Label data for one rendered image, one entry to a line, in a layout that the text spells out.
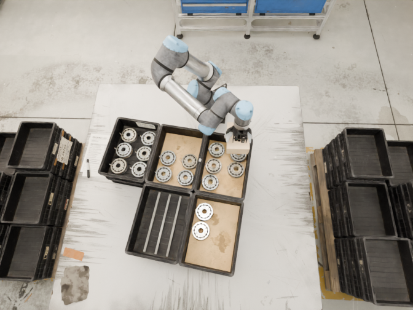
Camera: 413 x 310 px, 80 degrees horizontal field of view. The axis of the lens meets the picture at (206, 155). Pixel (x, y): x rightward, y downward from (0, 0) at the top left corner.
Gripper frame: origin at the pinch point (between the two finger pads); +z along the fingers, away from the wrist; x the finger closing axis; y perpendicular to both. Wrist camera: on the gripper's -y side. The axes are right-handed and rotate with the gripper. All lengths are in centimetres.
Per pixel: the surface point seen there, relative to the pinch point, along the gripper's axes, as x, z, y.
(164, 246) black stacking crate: -41, 27, 59
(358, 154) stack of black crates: 100, 61, -14
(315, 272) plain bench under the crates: 49, 39, 70
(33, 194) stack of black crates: -161, 72, 23
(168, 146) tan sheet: -44, 27, -5
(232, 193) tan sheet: -1.1, 26.6, 26.2
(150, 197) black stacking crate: -52, 27, 30
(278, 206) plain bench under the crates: 30, 39, 31
